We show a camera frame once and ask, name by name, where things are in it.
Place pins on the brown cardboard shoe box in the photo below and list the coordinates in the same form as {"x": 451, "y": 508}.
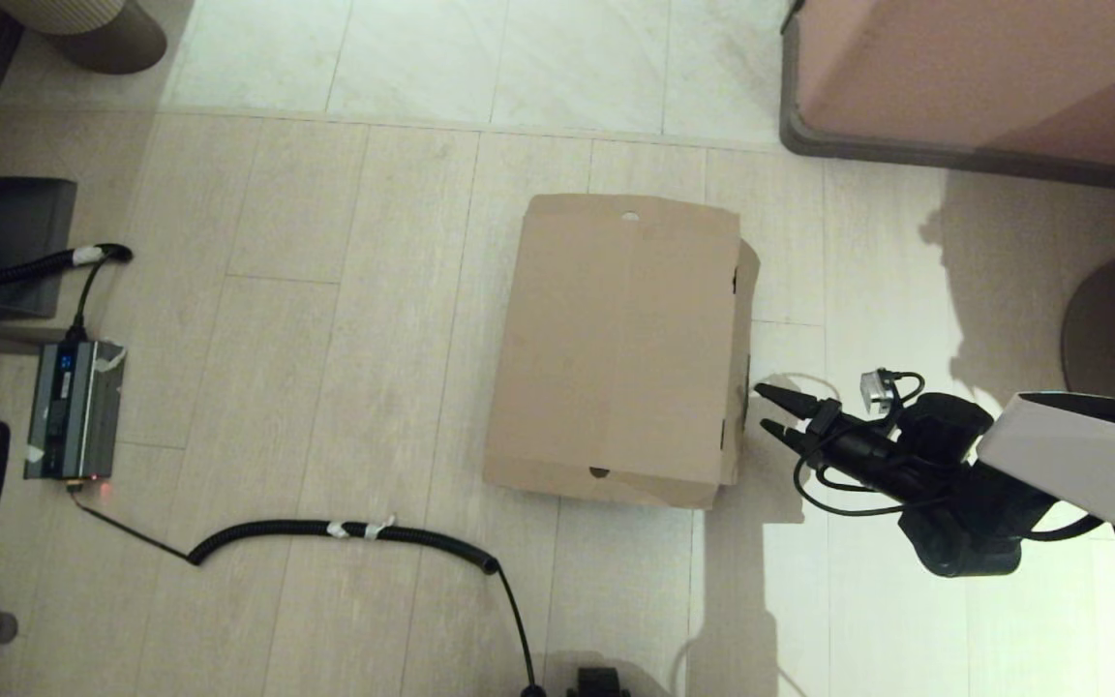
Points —
{"x": 616, "y": 348}

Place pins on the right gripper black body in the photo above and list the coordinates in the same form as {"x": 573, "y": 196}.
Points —
{"x": 862, "y": 450}

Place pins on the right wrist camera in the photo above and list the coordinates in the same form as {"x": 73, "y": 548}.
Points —
{"x": 875, "y": 389}

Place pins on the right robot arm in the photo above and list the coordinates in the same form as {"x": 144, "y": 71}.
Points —
{"x": 1070, "y": 455}

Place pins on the black square stand base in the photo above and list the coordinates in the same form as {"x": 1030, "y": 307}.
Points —
{"x": 15, "y": 213}

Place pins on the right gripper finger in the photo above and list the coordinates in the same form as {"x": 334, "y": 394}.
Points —
{"x": 795, "y": 401}
{"x": 788, "y": 436}

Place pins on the grey power supply box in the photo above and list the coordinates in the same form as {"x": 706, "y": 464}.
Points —
{"x": 74, "y": 416}

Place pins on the pink upholstered furniture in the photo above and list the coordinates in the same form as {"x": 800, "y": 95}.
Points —
{"x": 983, "y": 68}

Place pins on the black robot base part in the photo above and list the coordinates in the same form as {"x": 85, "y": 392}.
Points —
{"x": 598, "y": 683}

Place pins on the beige ribbed cylinder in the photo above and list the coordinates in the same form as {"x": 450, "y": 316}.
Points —
{"x": 103, "y": 39}

